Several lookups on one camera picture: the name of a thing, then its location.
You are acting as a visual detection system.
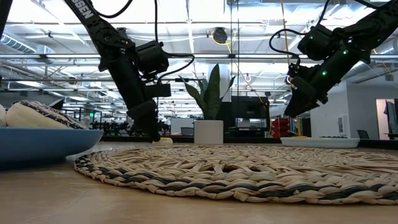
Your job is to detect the black camera cable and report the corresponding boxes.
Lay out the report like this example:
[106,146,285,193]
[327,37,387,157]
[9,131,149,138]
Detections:
[93,0,196,85]
[269,28,312,68]

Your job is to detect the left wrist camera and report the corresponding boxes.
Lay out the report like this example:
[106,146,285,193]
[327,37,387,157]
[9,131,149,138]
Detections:
[145,83,172,98]

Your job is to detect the black ceiling cord reel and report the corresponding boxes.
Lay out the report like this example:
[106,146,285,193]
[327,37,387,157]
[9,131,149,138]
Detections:
[212,27,229,45]

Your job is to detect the white panel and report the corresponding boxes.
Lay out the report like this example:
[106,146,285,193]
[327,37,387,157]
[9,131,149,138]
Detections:
[170,118,195,137]

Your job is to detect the blue bowl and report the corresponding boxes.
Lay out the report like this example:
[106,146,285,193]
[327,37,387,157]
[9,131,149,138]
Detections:
[0,127,104,166]

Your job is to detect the black left camera cable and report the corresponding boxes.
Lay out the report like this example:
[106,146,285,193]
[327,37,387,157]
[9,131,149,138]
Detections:
[93,0,196,85]

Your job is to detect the red object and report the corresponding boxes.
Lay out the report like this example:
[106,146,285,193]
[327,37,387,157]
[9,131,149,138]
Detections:
[271,117,290,139]

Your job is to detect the chocolate donut with pink drizzle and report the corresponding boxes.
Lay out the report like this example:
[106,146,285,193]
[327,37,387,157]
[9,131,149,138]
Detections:
[6,100,90,130]

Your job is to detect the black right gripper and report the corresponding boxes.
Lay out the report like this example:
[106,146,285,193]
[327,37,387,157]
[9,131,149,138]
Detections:
[284,51,371,118]

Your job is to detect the black right camera cable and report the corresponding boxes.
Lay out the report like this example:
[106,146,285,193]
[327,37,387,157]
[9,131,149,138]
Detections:
[269,28,312,68]

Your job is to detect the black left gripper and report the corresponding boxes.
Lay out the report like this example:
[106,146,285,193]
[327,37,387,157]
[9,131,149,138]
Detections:
[107,57,162,142]

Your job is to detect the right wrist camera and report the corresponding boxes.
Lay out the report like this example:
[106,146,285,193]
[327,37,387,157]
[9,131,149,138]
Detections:
[287,63,310,78]

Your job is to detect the light blue plate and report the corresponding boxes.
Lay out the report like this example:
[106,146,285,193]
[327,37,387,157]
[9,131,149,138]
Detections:
[279,137,361,149]

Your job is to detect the snake plant in white pot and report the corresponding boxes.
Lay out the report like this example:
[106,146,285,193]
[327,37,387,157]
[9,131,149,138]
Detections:
[178,63,236,146]

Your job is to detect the round woven straw placemat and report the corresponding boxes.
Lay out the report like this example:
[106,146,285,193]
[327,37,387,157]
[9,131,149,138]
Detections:
[73,144,398,206]

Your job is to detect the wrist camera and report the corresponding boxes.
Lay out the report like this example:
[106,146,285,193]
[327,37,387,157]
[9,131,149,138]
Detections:
[145,83,172,98]
[287,63,310,78]

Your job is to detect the black aluminium table frame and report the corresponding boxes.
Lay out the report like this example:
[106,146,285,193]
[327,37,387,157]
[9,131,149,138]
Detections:
[102,136,398,149]

